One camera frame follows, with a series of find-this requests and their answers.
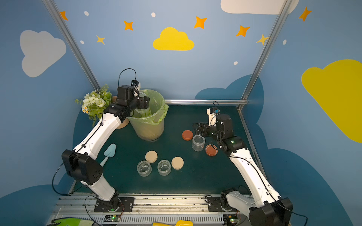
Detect beige-lid oatmeal jar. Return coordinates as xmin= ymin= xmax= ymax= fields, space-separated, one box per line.
xmin=137 ymin=161 xmax=152 ymax=177
xmin=157 ymin=160 xmax=172 ymax=176

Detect beige jar lid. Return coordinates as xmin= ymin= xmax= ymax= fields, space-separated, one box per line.
xmin=171 ymin=156 xmax=184 ymax=170
xmin=145 ymin=150 xmax=158 ymax=163

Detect green tool front left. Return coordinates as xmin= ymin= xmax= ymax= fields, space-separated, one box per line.
xmin=47 ymin=218 xmax=95 ymax=226

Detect mesh waste bin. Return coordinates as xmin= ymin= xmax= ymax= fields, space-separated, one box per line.
xmin=127 ymin=89 xmax=167 ymax=142

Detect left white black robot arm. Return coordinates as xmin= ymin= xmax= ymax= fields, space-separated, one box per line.
xmin=62 ymin=84 xmax=150 ymax=209

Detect yellow scoop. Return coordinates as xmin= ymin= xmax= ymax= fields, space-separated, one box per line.
xmin=152 ymin=220 xmax=194 ymax=226

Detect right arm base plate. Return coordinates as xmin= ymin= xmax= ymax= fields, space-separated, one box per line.
xmin=204 ymin=195 xmax=248 ymax=212

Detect brown jar lid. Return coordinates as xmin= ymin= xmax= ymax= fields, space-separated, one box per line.
xmin=205 ymin=145 xmax=218 ymax=157
xmin=182 ymin=130 xmax=194 ymax=141

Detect brown-lid oatmeal jar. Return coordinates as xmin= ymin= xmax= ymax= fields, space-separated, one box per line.
xmin=135 ymin=108 xmax=149 ymax=117
xmin=192 ymin=135 xmax=206 ymax=152

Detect light blue spatula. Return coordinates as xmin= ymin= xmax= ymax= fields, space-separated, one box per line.
xmin=100 ymin=144 xmax=116 ymax=167

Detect right controller board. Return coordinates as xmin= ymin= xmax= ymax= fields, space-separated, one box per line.
xmin=222 ymin=215 xmax=240 ymax=226

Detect artificial white flower plant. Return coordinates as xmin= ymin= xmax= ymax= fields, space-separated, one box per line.
xmin=74 ymin=84 xmax=116 ymax=127

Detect left controller board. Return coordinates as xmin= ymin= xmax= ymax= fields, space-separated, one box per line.
xmin=103 ymin=215 xmax=121 ymax=223

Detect green plastic bin liner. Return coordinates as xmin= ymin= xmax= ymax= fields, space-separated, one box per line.
xmin=128 ymin=89 xmax=169 ymax=125

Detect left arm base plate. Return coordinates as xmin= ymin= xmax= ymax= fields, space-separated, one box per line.
xmin=94 ymin=197 xmax=134 ymax=213

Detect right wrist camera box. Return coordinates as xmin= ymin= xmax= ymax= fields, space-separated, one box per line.
xmin=206 ymin=107 xmax=220 ymax=127

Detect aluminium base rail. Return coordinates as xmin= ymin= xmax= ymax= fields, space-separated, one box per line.
xmin=47 ymin=193 xmax=250 ymax=226

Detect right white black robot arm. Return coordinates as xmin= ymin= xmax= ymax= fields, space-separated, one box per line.
xmin=193 ymin=114 xmax=293 ymax=226

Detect controller board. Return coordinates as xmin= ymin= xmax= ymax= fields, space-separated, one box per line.
xmin=103 ymin=215 xmax=121 ymax=223
xmin=222 ymin=215 xmax=240 ymax=226

